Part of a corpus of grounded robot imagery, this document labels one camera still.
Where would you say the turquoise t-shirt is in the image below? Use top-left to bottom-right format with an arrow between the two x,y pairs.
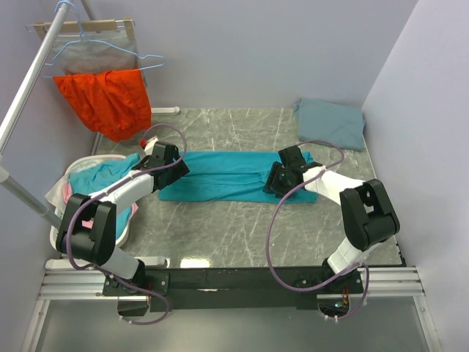
157,150 -> 318,205

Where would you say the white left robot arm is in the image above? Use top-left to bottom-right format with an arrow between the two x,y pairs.
56,155 -> 189,295

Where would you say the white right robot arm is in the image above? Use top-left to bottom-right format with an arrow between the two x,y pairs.
264,161 -> 400,293

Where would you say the folded grey-blue t-shirt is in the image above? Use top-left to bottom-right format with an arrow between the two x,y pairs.
293,98 -> 366,151

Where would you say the orange hanging shirt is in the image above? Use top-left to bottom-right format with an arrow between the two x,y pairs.
53,69 -> 152,142

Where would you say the pile of laundry clothes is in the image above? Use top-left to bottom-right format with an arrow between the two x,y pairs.
45,153 -> 142,230

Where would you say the white laundry basket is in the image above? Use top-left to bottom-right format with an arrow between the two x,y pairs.
45,153 -> 131,254

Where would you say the grey hanging cloth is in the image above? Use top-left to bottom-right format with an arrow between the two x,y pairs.
51,31 -> 148,89

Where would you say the silver clothes rack pole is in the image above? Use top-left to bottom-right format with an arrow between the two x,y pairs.
0,0 -> 74,235

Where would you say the wooden hanger bar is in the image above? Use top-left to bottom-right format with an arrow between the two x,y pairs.
26,17 -> 136,40

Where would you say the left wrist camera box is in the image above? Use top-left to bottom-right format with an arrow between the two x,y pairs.
144,137 -> 180,168

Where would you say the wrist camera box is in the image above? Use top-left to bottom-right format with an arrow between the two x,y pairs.
144,137 -> 180,168
278,145 -> 306,169

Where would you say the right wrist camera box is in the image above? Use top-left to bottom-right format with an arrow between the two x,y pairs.
278,145 -> 306,169

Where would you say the white table edge bracket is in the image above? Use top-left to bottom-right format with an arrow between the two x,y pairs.
151,106 -> 180,115

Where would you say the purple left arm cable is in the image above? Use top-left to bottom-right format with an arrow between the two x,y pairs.
65,123 -> 188,326

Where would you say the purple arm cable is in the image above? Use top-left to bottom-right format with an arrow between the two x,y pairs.
266,139 -> 370,323
65,123 -> 188,326

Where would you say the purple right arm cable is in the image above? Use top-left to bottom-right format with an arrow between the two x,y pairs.
266,139 -> 370,323

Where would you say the white front table bracket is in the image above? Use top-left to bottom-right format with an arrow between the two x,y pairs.
45,255 -> 168,271

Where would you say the light blue wire hanger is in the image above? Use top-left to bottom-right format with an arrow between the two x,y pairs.
40,0 -> 165,78

